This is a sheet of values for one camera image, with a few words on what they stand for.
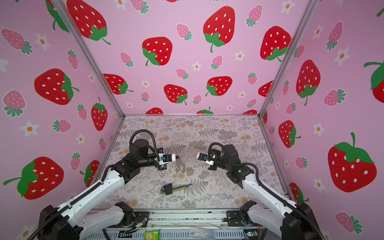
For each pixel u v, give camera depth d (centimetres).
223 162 66
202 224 73
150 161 63
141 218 74
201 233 69
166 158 58
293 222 39
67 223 39
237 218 73
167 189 84
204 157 64
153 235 69
